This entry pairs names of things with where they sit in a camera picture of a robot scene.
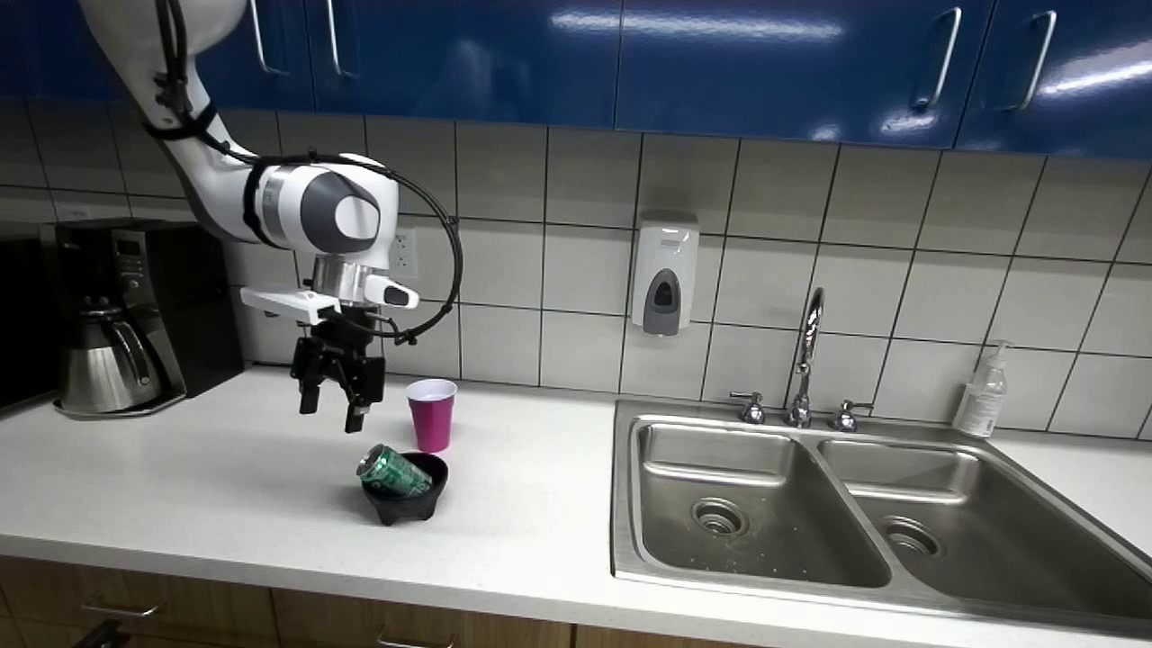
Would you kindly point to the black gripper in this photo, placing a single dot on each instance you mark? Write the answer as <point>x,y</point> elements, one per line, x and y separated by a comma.
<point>343,348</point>

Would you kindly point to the green soda can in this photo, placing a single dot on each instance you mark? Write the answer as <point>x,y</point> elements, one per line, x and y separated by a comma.
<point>395,474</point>

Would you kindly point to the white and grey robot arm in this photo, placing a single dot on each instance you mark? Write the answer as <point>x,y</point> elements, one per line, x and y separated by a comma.
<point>325,211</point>

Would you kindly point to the black bowl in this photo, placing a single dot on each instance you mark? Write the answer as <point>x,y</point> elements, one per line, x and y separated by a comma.
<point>414,505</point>

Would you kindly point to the purple plastic cup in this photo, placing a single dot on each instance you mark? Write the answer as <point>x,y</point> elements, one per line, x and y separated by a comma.
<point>433,418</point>

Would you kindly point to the black coffee maker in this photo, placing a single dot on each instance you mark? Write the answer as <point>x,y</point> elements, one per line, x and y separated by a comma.
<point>180,300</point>

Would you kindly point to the wooden lower cabinets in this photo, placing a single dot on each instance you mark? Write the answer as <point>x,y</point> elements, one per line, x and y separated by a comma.
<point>299,607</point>

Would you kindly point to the steel coffee carafe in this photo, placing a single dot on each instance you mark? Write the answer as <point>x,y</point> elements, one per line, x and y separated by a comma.
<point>110,361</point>

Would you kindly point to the black countertop appliance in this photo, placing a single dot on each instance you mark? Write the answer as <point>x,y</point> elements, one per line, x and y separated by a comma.
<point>26,326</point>

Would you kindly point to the chrome faucet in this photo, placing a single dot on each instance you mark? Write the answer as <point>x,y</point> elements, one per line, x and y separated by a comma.
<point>806,348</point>

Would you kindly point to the blue upper cabinets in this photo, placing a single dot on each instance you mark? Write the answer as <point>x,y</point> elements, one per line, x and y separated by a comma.
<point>720,60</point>

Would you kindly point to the stainless steel double sink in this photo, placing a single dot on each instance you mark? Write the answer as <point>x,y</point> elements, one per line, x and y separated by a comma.
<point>841,517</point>

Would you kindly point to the clear soap bottle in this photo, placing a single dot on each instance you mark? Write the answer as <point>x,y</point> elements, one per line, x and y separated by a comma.
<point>979,396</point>

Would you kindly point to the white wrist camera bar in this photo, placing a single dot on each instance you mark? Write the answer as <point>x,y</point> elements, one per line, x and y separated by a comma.
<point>281,303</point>

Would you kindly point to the white wall soap dispenser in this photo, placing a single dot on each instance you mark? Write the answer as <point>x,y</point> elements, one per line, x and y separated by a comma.
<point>664,276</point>

